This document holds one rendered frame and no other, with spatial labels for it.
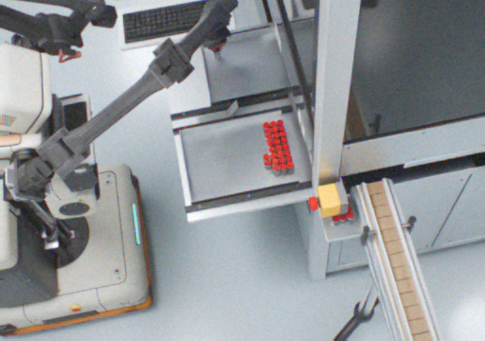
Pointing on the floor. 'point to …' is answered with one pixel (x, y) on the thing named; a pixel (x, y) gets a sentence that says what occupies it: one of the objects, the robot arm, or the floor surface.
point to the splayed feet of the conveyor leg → (354, 322)
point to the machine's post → (332, 96)
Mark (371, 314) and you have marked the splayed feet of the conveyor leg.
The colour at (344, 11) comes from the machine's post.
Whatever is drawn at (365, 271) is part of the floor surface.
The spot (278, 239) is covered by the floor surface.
